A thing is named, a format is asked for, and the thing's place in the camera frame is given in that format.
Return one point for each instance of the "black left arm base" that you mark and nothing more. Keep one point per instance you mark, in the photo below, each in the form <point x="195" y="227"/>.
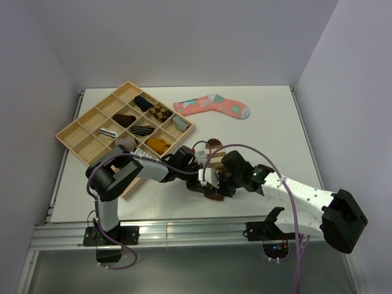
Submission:
<point x="126" y="235"/>

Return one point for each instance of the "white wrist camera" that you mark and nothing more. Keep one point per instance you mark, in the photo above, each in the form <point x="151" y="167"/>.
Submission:
<point x="208" y="177"/>
<point x="201" y="155"/>

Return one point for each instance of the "pink patterned sock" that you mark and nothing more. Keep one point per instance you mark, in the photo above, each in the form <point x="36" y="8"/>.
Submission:
<point x="213" y="102"/>

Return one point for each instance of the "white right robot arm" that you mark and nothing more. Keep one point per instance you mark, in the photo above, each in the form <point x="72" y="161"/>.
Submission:
<point x="334" y="216"/>

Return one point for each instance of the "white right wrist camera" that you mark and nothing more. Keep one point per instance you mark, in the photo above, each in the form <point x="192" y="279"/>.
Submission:
<point x="208" y="177"/>

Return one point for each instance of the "white black striped sock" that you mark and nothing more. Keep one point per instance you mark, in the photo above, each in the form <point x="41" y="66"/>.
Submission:
<point x="142" y="153"/>

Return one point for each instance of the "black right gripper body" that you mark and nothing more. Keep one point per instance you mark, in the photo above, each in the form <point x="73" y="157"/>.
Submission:
<point x="228" y="183"/>

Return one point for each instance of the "mustard rolled sock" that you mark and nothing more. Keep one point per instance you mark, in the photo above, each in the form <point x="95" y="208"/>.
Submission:
<point x="158" y="145"/>

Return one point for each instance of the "wooden compartment tray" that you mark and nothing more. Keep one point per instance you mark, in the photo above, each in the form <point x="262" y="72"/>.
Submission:
<point x="82" y="136"/>

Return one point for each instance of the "white black rolled sock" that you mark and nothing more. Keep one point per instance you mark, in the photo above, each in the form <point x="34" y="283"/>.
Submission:
<point x="108" y="133"/>

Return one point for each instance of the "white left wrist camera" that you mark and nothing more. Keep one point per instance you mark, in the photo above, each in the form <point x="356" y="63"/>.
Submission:
<point x="201" y="155"/>

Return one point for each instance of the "brown argyle rolled sock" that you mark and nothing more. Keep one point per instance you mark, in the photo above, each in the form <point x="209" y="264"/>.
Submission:
<point x="160" y="113"/>

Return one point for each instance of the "beige grey rolled sock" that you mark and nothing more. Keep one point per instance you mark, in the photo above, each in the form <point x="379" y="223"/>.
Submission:
<point x="128" y="142"/>

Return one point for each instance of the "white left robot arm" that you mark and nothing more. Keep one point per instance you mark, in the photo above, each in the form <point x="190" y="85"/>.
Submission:
<point x="109" y="176"/>

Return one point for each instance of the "black striped rolled sock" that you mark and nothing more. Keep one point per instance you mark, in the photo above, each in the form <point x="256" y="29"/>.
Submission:
<point x="142" y="130"/>

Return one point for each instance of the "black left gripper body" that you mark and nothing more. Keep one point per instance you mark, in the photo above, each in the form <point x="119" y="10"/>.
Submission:
<point x="192" y="181"/>

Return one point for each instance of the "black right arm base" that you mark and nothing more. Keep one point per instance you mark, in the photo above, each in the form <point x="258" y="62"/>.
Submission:
<point x="275" y="242"/>

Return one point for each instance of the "brown striped sock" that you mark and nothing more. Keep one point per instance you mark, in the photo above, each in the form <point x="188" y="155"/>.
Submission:
<point x="216" y="164"/>

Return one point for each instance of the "dark brown rolled sock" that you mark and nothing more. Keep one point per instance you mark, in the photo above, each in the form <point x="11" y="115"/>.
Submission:
<point x="124" y="120"/>

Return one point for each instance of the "aluminium front rail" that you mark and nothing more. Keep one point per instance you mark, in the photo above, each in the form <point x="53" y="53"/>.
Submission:
<point x="152" y="233"/>

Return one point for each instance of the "dark navy rolled sock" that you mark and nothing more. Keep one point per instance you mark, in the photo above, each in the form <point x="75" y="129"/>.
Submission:
<point x="142" y="103"/>

